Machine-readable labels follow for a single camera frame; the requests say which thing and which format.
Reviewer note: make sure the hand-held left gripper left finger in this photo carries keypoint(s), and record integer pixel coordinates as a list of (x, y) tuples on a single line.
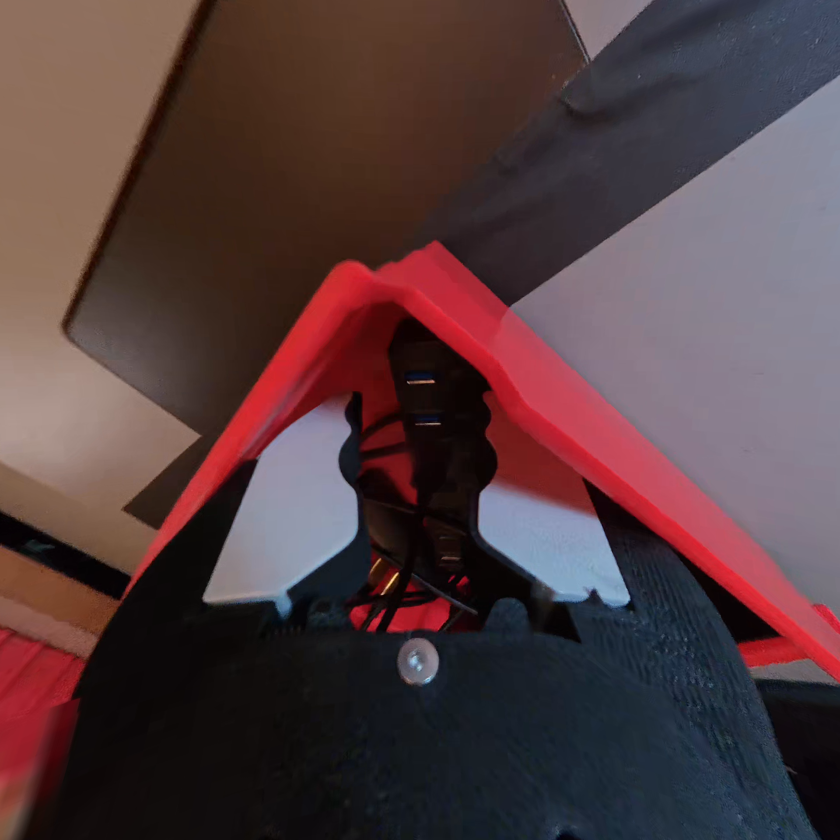
[(289, 518)]

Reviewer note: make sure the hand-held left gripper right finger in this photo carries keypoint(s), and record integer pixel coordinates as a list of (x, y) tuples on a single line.
[(558, 551)]

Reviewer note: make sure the red plastic bin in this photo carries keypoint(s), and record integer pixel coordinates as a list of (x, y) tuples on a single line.
[(33, 689), (558, 407)]

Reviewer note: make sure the black multi-port USB hub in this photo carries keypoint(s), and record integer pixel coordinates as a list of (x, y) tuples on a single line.
[(446, 459)]

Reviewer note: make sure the wooden side table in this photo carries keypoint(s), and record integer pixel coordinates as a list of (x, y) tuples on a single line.
[(52, 590)]

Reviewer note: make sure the dark flat panel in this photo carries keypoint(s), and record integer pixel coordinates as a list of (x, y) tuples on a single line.
[(295, 164)]

